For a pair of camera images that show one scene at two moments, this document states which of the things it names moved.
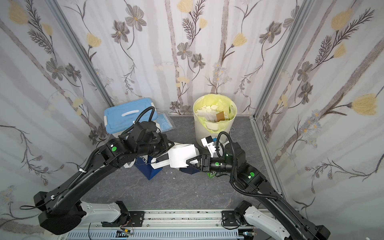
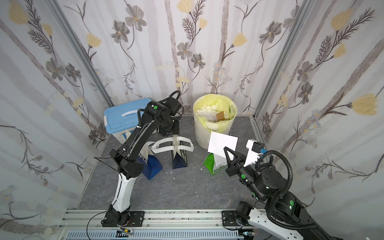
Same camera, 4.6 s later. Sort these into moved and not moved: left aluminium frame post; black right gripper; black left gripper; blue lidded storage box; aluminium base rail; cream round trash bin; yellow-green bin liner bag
Moved: black left gripper; black right gripper
Not moved: cream round trash bin; left aluminium frame post; yellow-green bin liner bag; aluminium base rail; blue lidded storage box
